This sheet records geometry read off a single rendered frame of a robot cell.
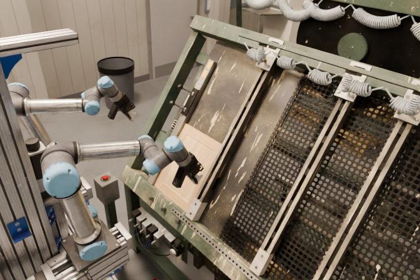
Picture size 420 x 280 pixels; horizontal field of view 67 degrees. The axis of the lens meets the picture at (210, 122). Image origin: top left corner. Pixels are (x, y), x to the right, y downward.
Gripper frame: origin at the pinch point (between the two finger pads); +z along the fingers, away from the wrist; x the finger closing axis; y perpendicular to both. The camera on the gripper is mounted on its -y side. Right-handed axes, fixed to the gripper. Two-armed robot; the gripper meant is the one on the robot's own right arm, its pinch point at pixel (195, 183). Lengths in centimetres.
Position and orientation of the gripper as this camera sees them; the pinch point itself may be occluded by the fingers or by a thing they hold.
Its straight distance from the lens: 166.0
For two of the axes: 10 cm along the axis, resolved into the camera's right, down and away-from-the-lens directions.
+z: 3.0, 6.1, 7.3
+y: 6.8, -6.7, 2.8
